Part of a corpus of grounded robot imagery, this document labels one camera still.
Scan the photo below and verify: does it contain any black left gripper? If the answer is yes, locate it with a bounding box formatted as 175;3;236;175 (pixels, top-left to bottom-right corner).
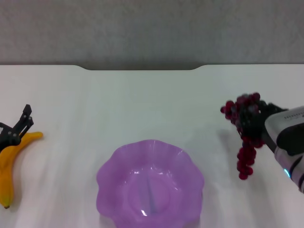
0;104;34;151

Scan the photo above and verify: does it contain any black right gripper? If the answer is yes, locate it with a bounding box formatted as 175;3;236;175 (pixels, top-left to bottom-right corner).
239;101;289;138

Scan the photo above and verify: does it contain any dark red grape bunch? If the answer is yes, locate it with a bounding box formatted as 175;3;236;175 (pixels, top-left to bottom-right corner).
220;92;265;181

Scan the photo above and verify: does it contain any yellow banana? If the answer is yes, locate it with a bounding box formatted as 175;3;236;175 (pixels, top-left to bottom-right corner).
0;131;44;209

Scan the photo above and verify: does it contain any purple wavy plastic plate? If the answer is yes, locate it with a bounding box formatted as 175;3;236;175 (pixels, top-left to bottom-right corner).
95;139;205;228

